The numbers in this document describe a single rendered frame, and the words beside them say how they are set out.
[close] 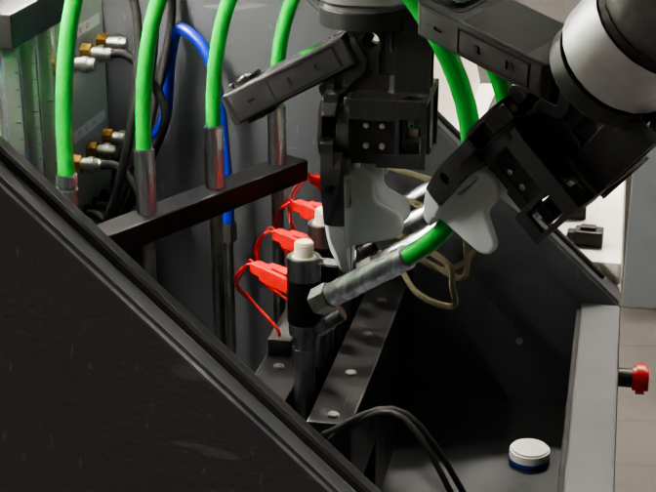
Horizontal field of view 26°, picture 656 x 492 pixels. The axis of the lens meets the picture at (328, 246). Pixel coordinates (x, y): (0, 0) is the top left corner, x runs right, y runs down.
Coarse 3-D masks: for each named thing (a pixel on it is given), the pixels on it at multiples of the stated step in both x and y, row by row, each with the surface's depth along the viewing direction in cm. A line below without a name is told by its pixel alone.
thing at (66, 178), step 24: (72, 0) 110; (408, 0) 93; (72, 24) 111; (72, 48) 112; (432, 48) 93; (72, 72) 113; (456, 72) 93; (72, 96) 114; (456, 96) 93; (72, 120) 115; (72, 144) 116; (72, 168) 116; (432, 240) 98; (408, 264) 100
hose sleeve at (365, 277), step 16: (384, 256) 101; (400, 256) 99; (352, 272) 103; (368, 272) 101; (384, 272) 100; (400, 272) 100; (336, 288) 103; (352, 288) 103; (368, 288) 102; (336, 304) 104
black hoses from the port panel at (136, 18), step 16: (128, 0) 132; (176, 0) 140; (160, 64) 141; (160, 80) 141; (160, 96) 139; (128, 128) 135; (160, 128) 140; (128, 144) 136; (160, 144) 142; (112, 160) 138; (128, 160) 136; (128, 176) 138; (112, 192) 138; (128, 192) 143; (96, 208) 146; (112, 208) 138; (128, 208) 146; (96, 224) 142
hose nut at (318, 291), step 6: (324, 282) 105; (312, 288) 106; (318, 288) 105; (312, 294) 105; (318, 294) 104; (312, 300) 105; (318, 300) 105; (324, 300) 104; (312, 306) 105; (318, 306) 105; (324, 306) 104; (330, 306) 104; (318, 312) 105; (324, 312) 105
